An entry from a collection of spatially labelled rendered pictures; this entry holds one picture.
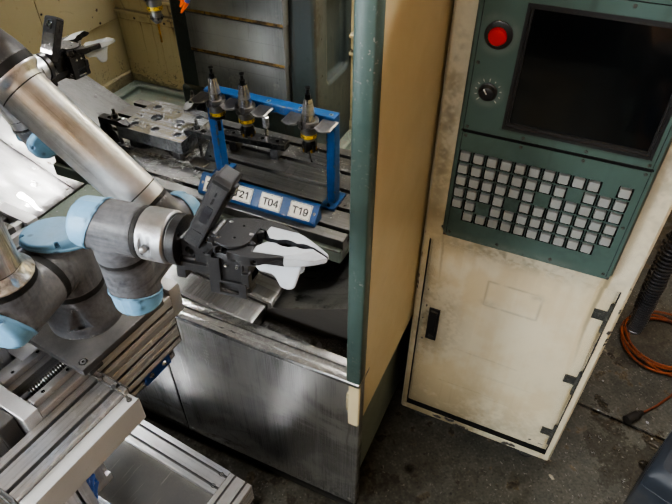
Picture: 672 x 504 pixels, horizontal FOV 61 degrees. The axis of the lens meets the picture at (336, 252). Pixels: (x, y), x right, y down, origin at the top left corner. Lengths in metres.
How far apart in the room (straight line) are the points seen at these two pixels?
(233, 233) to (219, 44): 1.89
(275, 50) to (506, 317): 1.38
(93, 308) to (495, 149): 0.97
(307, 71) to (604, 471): 1.94
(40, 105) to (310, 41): 1.58
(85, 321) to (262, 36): 1.53
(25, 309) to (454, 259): 1.16
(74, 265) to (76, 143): 0.29
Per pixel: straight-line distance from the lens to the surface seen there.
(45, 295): 1.12
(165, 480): 2.15
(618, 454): 2.60
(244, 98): 1.82
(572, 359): 1.93
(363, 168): 1.07
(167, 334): 1.45
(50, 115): 0.96
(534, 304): 1.80
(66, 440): 1.24
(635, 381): 2.85
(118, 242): 0.82
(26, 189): 2.71
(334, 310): 1.74
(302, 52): 2.44
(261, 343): 1.65
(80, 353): 1.26
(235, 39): 2.54
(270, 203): 1.90
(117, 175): 0.95
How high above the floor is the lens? 2.07
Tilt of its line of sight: 42 degrees down
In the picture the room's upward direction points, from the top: straight up
